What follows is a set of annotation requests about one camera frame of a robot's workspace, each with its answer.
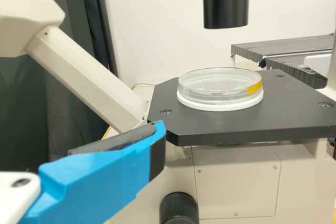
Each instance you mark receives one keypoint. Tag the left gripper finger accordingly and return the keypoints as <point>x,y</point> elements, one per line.
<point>92,182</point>

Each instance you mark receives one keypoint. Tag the petri dish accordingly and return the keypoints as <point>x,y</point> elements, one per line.
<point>218,85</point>

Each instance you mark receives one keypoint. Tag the cream microscope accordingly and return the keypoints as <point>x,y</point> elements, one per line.
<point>236,182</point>

